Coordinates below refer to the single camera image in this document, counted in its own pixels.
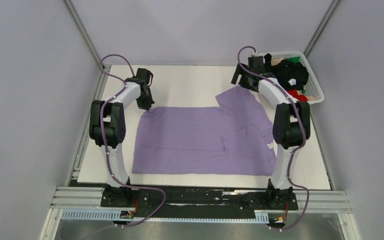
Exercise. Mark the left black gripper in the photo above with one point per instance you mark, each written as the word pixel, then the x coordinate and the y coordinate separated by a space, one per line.
pixel 147 105

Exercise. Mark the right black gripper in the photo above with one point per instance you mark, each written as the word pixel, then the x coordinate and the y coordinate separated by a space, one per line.
pixel 242 82

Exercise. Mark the purple t shirt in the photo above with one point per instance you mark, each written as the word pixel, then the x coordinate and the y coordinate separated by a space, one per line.
pixel 233 138

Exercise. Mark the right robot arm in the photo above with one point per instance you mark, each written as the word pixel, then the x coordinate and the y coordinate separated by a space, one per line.
pixel 291 126

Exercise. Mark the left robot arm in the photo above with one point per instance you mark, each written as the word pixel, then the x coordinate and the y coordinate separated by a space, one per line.
pixel 107 127

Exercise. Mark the black t shirt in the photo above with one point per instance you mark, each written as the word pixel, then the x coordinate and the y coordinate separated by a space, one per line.
pixel 279 70

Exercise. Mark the red t shirt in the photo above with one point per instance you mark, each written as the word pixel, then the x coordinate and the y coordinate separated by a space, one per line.
pixel 298 96

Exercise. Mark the white plastic basket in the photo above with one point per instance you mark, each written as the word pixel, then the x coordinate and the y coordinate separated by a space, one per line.
pixel 312 88

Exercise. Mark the left corner metal post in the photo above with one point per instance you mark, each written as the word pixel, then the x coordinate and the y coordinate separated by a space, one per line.
pixel 76 18

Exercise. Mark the corner metal post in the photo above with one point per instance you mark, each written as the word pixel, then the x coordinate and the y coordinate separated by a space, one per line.
pixel 76 18
pixel 334 4

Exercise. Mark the right corner metal post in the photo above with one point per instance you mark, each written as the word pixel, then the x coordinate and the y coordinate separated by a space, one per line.
pixel 334 4

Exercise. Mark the white cable duct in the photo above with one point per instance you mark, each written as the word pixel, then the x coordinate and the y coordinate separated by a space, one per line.
pixel 121 216

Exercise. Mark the aluminium frame rail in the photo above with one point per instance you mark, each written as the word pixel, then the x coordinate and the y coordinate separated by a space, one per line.
pixel 89 198

